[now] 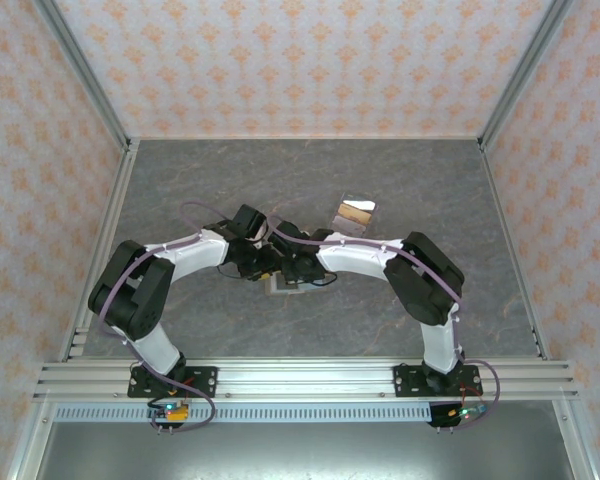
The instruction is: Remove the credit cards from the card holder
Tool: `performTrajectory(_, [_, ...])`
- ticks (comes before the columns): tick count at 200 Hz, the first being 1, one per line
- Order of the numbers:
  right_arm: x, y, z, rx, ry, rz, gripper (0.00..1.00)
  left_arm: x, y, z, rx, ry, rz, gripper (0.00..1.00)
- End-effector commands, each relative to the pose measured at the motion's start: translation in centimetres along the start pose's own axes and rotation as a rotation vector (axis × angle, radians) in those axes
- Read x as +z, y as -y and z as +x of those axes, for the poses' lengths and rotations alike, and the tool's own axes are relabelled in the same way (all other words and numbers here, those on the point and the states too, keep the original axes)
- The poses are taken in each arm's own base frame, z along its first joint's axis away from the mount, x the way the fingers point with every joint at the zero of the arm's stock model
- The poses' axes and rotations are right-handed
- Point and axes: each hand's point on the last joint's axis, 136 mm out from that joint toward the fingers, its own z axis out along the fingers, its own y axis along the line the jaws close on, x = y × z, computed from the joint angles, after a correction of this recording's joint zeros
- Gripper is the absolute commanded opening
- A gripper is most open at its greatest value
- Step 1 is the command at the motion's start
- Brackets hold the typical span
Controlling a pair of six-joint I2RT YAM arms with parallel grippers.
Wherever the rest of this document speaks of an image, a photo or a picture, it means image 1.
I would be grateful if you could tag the beige card holder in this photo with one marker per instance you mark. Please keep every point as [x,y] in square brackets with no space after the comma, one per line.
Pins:
[274,289]

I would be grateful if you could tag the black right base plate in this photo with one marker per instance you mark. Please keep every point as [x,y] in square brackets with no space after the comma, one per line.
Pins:
[405,380]

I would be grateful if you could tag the aluminium mounting rail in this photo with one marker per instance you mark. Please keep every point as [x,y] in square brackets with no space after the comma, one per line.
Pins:
[305,380]

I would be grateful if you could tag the aluminium frame post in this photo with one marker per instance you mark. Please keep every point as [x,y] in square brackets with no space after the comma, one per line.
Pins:
[527,65]
[82,65]

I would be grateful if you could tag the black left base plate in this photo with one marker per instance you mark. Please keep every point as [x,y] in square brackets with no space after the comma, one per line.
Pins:
[205,380]

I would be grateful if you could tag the left circuit board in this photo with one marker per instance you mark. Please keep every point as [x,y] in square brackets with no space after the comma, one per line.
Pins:
[170,411]

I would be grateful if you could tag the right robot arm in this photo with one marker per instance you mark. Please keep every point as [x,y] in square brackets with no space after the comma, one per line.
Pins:
[430,285]

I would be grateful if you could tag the clear plastic tray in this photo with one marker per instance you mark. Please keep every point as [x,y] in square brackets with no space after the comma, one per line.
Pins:
[351,196]

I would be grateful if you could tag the pale card with black stripe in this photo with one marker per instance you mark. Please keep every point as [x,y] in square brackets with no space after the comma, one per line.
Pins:
[350,227]

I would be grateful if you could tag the aluminium side rail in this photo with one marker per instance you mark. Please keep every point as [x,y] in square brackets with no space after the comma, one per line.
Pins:
[122,175]
[493,175]

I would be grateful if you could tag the glossy dark card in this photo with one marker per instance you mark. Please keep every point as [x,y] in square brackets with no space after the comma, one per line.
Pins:
[359,204]

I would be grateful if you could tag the grey metal panel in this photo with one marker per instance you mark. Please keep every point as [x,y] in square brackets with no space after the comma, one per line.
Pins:
[300,450]

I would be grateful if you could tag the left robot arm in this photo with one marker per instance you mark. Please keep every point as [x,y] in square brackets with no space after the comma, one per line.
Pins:
[130,295]

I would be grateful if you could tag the circuit board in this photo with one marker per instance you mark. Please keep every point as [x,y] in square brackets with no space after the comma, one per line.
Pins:
[467,413]
[170,411]

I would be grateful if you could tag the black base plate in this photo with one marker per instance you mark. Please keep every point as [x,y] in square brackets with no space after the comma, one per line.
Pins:
[205,380]
[405,380]

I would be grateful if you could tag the brown orange card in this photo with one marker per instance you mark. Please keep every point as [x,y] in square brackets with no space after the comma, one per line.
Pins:
[354,215]

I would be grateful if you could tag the right circuit board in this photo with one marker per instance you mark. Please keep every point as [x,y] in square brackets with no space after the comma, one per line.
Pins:
[467,413]

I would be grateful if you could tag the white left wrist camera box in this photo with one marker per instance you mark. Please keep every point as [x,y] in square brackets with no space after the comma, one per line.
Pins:
[261,235]

